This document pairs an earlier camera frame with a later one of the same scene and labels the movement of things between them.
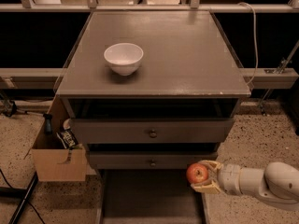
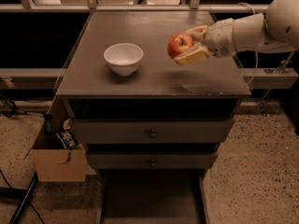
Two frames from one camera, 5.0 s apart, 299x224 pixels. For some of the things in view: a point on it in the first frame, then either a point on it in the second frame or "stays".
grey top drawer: x=154 y=131 stays
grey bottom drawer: x=149 y=196 stays
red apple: x=196 y=173 → x=177 y=43
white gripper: x=229 y=178 → x=220 y=37
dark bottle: x=48 y=123 stays
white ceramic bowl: x=124 y=58 stays
